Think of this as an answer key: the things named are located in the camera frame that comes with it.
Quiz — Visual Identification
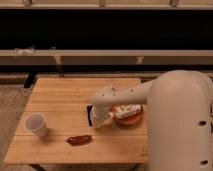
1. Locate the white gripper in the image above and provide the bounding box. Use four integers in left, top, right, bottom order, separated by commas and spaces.
91, 106, 109, 128

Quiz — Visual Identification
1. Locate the black eraser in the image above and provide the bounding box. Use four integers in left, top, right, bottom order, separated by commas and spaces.
87, 105, 93, 126

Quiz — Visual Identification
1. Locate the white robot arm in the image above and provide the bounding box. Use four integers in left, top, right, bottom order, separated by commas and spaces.
91, 70, 213, 171

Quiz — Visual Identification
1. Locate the white plastic bottle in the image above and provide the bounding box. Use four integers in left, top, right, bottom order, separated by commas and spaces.
109, 104, 142, 119

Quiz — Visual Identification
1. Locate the small white block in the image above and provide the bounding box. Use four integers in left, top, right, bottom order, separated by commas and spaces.
100, 84, 116, 94

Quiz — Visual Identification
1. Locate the orange bowl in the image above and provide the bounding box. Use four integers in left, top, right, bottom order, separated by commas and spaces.
113, 108, 143, 125

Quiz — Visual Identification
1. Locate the red-brown snack wrapper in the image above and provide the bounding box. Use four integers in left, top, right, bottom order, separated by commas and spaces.
67, 135, 92, 145

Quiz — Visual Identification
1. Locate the wooden table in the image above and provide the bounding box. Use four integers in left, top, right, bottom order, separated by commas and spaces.
4, 78, 148, 164

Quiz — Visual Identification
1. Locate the white plastic cup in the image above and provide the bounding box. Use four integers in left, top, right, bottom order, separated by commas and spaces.
24, 112, 48, 137

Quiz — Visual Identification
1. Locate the white tape piece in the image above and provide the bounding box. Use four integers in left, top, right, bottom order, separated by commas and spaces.
136, 56, 144, 65

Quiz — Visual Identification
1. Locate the black table leg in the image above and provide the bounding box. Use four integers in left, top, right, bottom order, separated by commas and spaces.
24, 72, 37, 88

